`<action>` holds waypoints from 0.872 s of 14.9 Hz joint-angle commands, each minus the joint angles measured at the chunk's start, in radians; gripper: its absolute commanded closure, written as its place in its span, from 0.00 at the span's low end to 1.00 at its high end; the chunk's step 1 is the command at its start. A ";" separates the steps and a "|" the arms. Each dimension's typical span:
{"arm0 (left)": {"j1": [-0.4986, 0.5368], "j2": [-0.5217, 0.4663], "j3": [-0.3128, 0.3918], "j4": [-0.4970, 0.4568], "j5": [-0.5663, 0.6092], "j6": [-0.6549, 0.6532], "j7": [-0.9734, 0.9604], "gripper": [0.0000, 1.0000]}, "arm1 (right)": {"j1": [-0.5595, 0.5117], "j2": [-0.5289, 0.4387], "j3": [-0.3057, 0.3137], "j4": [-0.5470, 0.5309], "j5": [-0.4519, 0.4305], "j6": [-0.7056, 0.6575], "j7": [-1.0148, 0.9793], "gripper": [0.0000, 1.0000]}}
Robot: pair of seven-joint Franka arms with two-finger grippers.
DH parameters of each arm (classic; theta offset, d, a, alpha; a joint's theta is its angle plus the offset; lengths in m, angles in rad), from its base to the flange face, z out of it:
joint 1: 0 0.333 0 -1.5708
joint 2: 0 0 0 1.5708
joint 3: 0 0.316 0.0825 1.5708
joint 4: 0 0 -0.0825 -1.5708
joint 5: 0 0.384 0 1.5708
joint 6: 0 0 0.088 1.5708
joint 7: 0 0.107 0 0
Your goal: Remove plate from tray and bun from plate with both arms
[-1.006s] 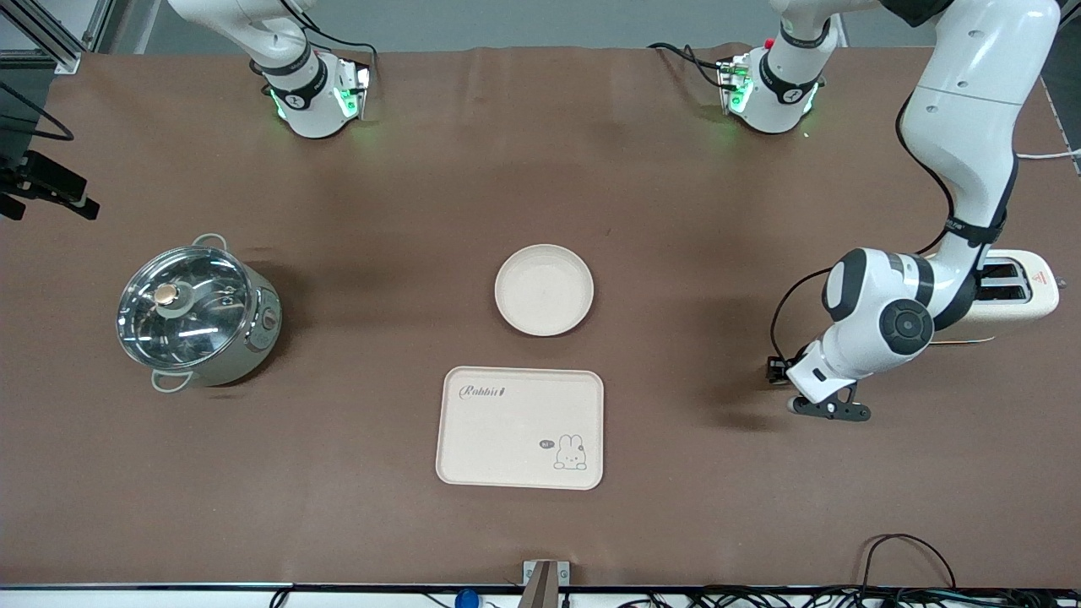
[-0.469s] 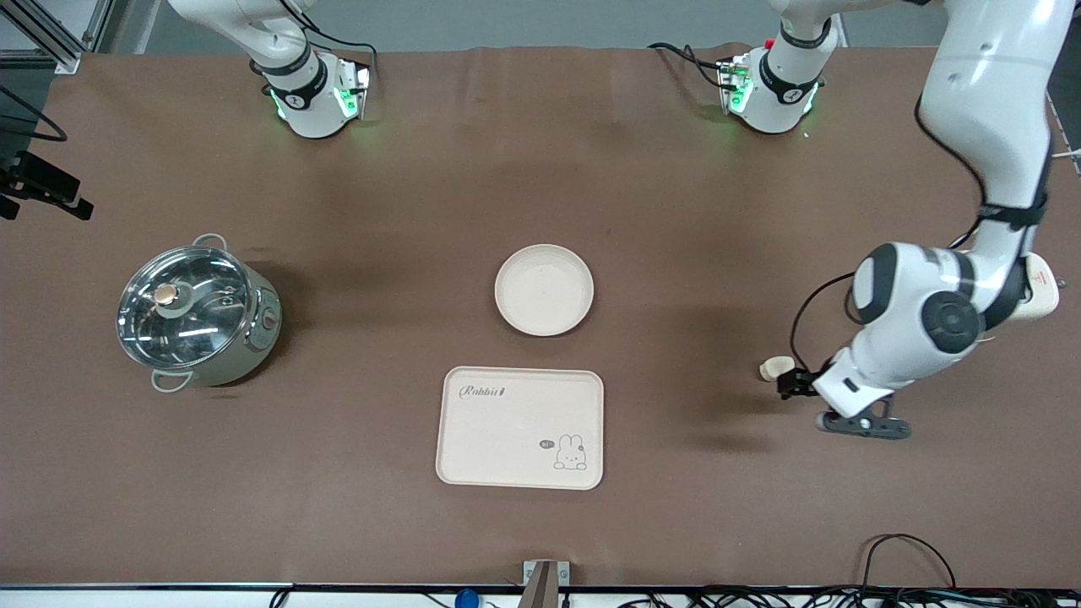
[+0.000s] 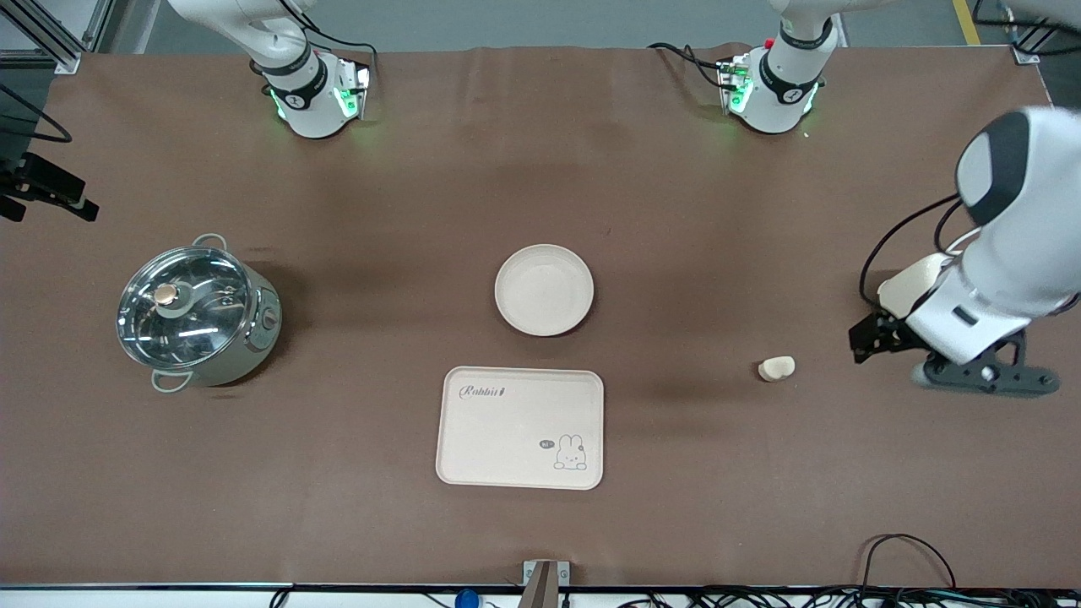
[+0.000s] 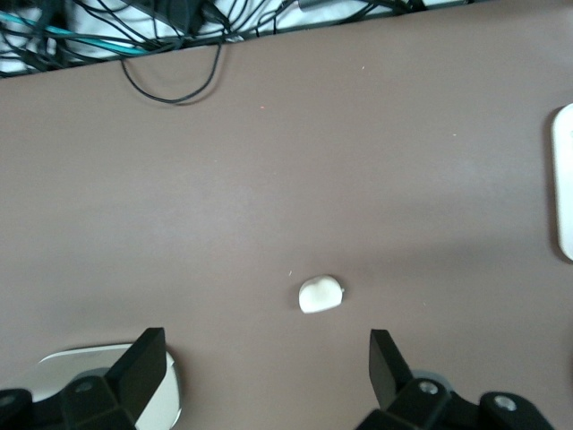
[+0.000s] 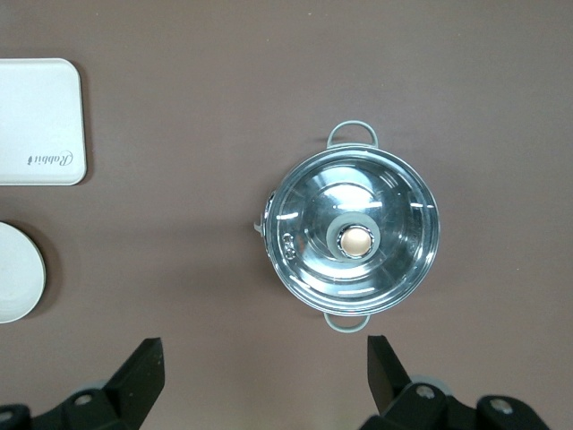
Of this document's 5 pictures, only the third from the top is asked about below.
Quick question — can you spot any grey arm base connector plate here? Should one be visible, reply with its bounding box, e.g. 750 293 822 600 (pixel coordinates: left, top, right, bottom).
718 56 754 116
334 56 373 121

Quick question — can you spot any aluminium frame profile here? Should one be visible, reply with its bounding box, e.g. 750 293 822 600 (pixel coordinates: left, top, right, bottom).
0 0 115 75
1012 0 1081 65

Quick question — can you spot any cream rabbit print tray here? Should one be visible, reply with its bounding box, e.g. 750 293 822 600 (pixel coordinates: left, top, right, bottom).
435 366 606 491

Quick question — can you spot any cream round plate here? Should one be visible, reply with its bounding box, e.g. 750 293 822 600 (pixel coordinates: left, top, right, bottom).
494 244 595 337

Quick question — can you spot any brown table mat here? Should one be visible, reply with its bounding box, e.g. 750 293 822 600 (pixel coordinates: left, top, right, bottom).
0 44 1081 589

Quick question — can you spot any black looped cable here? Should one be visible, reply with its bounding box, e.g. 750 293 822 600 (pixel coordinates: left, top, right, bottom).
860 534 957 592

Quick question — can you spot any black cable bundle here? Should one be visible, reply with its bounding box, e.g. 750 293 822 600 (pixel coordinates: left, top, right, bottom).
617 585 1081 608

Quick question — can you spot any glass pot lid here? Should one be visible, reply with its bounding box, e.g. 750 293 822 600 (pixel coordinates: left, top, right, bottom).
117 247 254 370

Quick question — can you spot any black arm base cable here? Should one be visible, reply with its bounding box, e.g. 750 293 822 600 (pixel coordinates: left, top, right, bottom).
649 42 729 87
283 0 378 62

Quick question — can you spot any cream two-slot toaster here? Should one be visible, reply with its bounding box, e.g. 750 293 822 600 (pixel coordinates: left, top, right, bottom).
877 252 953 320

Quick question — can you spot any steel pot with glass lid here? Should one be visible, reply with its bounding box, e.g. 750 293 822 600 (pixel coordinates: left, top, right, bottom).
117 234 282 394

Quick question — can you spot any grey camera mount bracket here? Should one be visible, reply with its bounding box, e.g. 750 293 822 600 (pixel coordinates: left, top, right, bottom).
515 560 570 608

